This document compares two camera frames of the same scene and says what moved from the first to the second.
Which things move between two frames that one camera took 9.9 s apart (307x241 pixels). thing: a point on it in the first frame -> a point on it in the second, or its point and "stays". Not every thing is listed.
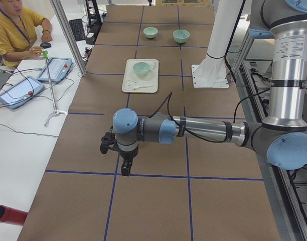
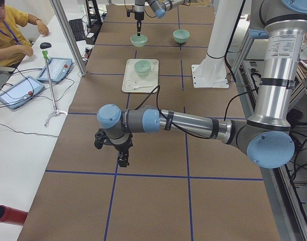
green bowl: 150,32 -> 139,41
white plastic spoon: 143,86 stays
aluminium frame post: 71,41 stays
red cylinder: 4,214 stays
